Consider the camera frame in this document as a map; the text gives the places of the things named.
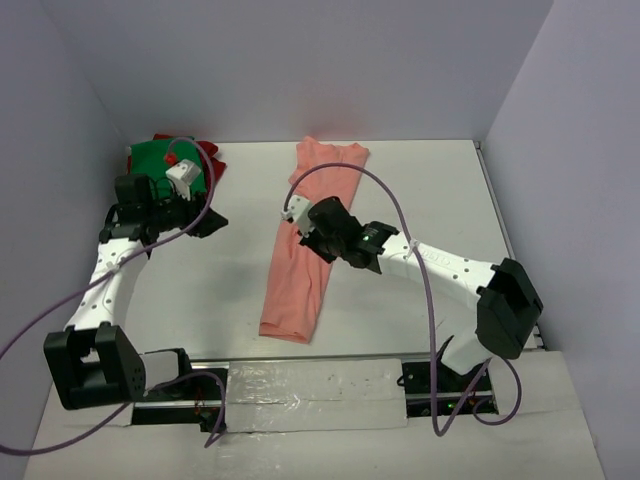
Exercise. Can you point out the red folded t shirt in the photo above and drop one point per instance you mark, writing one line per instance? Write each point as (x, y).
(215, 155)

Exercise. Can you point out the green folded t shirt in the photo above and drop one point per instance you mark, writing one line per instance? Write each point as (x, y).
(183, 150)

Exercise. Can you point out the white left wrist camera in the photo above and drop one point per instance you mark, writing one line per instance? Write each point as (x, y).
(182, 172)

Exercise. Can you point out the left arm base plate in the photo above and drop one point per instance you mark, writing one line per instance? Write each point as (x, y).
(196, 401)

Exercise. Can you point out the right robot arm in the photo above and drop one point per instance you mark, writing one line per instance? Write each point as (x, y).
(501, 296)

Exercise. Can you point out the silver tape patch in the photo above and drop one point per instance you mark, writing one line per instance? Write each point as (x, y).
(314, 395)

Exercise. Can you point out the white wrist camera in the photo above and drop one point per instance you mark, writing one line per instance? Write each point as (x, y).
(182, 172)
(296, 212)

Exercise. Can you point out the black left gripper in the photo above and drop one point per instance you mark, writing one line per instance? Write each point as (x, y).
(210, 222)

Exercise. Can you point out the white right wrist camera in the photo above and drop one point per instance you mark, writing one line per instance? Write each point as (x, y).
(296, 212)

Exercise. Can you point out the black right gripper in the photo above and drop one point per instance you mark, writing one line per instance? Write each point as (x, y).
(311, 241)

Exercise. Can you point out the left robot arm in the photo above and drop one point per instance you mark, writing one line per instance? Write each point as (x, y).
(92, 361)

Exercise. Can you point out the pink t shirt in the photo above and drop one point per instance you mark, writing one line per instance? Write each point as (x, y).
(298, 276)

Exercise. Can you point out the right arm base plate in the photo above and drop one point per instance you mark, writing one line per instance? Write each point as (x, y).
(415, 380)

